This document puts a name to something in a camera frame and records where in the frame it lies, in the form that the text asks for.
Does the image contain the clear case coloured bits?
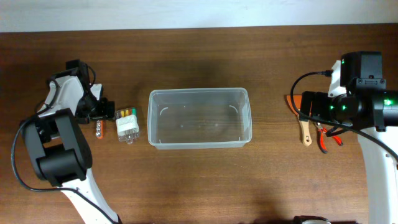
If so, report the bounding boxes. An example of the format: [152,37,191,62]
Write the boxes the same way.
[114,107,140,144]

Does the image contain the orange socket bit rail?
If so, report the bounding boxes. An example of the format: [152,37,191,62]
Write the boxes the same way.
[95,120,104,139]

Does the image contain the red handled pliers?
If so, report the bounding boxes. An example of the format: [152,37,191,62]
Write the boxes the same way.
[313,122,343,154]

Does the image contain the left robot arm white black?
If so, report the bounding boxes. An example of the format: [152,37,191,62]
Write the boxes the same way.
[16,59,121,223]

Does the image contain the clear plastic container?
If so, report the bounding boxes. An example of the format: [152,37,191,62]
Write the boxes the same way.
[147,88,252,150]

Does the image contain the orange scraper wooden handle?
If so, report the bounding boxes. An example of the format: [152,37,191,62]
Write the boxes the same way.
[285,95,312,146]

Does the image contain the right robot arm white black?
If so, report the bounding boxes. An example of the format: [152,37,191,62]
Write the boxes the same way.
[294,51,397,223]

